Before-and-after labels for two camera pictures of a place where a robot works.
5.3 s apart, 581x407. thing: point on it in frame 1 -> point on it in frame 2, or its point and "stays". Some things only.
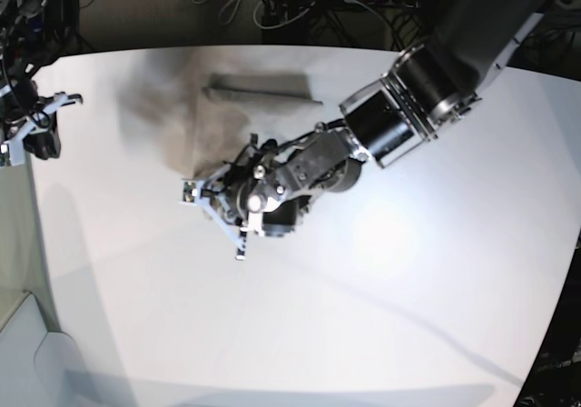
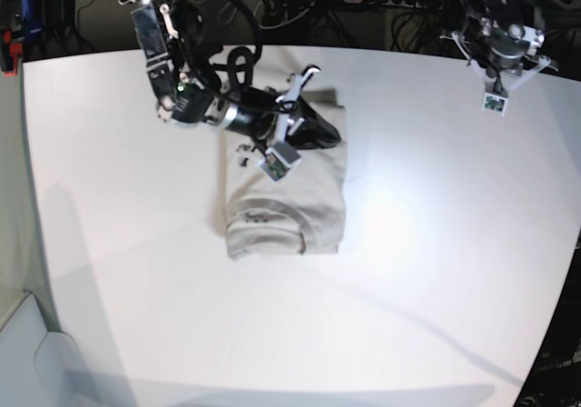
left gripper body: (25, 106) -> (294, 120)
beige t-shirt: (196, 107) -> (301, 213)
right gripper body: (261, 189) -> (498, 49)
